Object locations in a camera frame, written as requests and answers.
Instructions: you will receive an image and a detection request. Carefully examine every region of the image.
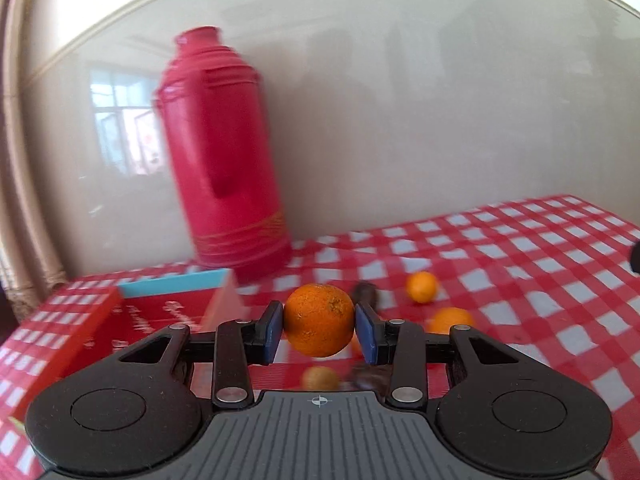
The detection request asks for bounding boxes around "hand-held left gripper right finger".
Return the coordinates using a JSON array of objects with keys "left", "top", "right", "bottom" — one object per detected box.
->
[{"left": 354, "top": 304, "right": 523, "bottom": 408}]

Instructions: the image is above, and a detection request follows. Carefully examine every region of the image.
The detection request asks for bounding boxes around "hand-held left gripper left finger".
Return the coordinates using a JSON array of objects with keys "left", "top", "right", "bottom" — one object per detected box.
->
[{"left": 116, "top": 301, "right": 285, "bottom": 409}]

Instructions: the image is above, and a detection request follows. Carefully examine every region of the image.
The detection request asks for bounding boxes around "dark brown fruit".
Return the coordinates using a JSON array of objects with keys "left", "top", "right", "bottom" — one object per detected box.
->
[
  {"left": 340, "top": 365, "right": 396, "bottom": 392},
  {"left": 352, "top": 282, "right": 381, "bottom": 313}
]

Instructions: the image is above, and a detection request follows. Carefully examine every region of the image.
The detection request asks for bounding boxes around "large orange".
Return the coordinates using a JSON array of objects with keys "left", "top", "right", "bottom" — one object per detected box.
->
[{"left": 283, "top": 283, "right": 356, "bottom": 359}]

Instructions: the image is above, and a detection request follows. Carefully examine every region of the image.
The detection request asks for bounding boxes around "small mottled orange fruit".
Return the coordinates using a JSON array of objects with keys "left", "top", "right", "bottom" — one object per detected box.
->
[{"left": 301, "top": 366, "right": 341, "bottom": 392}]

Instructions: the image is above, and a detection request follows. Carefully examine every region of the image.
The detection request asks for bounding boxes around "small orange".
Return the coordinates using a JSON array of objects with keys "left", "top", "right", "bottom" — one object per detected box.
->
[
  {"left": 405, "top": 271, "right": 440, "bottom": 304},
  {"left": 427, "top": 307, "right": 476, "bottom": 336}
]

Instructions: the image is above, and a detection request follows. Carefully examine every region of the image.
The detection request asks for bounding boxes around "red cardboard box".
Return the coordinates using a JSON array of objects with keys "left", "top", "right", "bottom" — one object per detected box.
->
[{"left": 10, "top": 268, "right": 251, "bottom": 425}]

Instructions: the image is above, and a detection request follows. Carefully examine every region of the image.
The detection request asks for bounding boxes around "red white checkered tablecloth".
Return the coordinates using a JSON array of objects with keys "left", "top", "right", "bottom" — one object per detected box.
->
[{"left": 0, "top": 194, "right": 640, "bottom": 480}]

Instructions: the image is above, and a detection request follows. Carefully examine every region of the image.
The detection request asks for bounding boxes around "red thermos flask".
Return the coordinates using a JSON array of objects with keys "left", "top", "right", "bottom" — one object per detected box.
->
[{"left": 152, "top": 26, "right": 294, "bottom": 279}]

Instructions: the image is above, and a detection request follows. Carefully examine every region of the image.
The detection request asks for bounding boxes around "beige curtain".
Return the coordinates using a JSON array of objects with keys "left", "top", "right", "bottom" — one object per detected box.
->
[{"left": 0, "top": 0, "right": 69, "bottom": 322}]

